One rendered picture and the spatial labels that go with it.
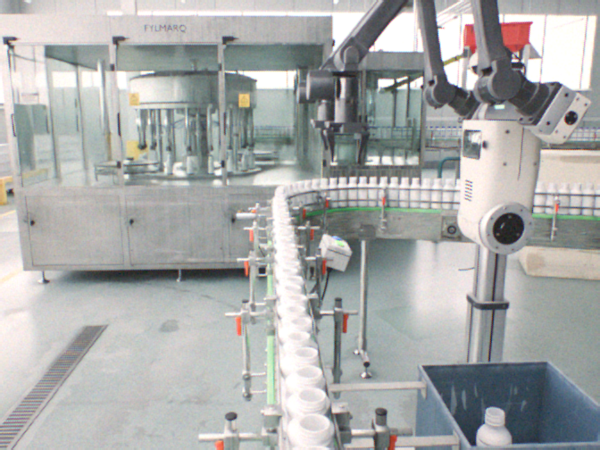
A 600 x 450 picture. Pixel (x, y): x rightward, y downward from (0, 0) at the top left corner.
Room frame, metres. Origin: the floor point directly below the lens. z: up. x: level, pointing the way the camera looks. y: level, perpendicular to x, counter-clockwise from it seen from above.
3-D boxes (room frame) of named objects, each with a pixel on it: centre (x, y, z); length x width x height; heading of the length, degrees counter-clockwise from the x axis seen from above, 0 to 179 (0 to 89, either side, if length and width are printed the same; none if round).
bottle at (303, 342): (0.76, 0.00, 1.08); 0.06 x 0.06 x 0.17
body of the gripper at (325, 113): (1.75, -0.10, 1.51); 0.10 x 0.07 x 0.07; 93
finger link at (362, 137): (1.29, -0.14, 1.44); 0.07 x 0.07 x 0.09; 3
